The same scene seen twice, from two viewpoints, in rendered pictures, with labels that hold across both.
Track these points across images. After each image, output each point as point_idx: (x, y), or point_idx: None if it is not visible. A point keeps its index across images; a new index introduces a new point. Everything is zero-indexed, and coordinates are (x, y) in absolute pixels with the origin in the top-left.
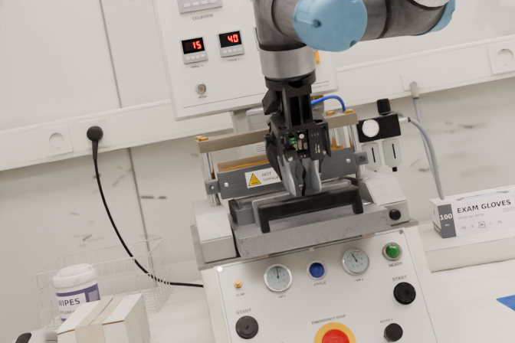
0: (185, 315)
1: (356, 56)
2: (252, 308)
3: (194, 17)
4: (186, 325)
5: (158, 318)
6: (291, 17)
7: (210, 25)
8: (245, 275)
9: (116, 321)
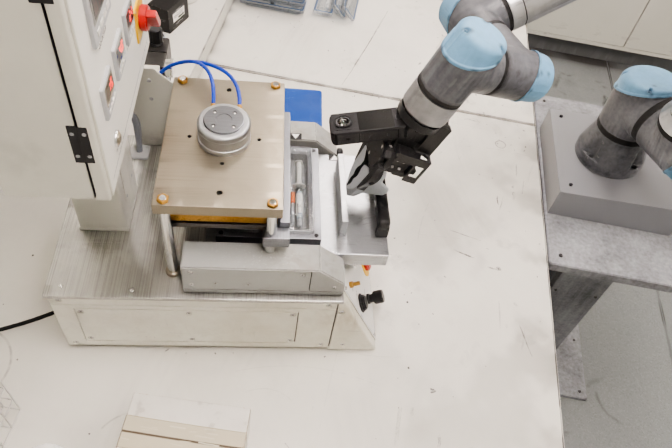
0: (73, 375)
1: None
2: (356, 289)
3: (99, 44)
4: (123, 374)
5: (51, 408)
6: (526, 89)
7: (107, 44)
8: (347, 274)
9: (249, 417)
